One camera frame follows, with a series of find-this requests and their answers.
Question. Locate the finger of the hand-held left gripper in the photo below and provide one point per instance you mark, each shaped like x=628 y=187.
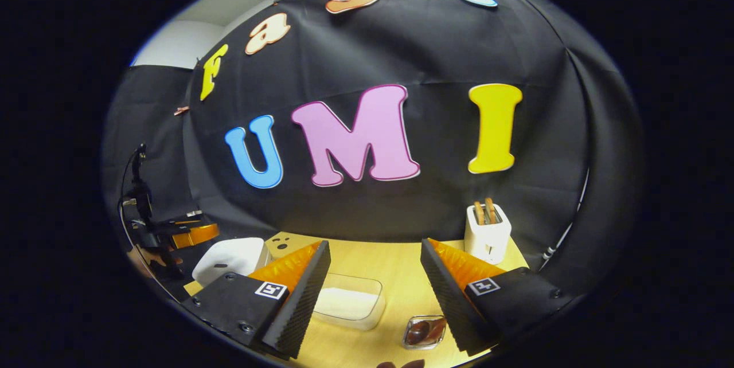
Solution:
x=188 y=219
x=198 y=235

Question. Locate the white toaster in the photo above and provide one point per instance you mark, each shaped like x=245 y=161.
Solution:
x=487 y=239

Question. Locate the copper cloth clip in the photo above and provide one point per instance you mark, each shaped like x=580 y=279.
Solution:
x=182 y=110

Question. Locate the brown toast slice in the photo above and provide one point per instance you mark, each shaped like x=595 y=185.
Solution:
x=491 y=210
x=479 y=213

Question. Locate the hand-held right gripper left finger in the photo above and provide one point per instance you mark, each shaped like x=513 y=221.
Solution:
x=301 y=305

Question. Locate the brown wooden spoon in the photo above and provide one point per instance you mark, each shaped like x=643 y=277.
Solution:
x=425 y=332

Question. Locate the white rice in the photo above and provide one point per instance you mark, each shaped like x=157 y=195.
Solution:
x=347 y=303

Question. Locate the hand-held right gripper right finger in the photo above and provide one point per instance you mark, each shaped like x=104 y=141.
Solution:
x=444 y=293

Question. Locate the white rice cooker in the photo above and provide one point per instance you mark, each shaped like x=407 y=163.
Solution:
x=229 y=259

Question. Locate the tan block with black dots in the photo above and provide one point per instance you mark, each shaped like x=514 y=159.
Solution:
x=295 y=245

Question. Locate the clear plastic container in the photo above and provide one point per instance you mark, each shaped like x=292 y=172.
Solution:
x=375 y=285

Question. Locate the black backdrop cloth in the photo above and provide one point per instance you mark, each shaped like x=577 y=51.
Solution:
x=430 y=41

